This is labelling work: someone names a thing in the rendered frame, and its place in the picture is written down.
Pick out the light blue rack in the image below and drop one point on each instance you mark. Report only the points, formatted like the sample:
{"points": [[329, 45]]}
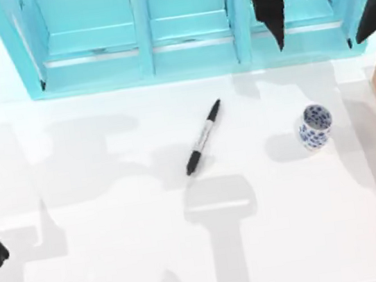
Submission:
{"points": [[189, 28]]}

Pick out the blue and white patterned cup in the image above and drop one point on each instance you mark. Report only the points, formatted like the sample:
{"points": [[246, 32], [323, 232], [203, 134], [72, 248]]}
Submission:
{"points": [[313, 134]]}

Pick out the black marker pen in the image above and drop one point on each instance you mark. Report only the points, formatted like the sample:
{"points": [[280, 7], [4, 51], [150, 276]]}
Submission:
{"points": [[204, 135]]}

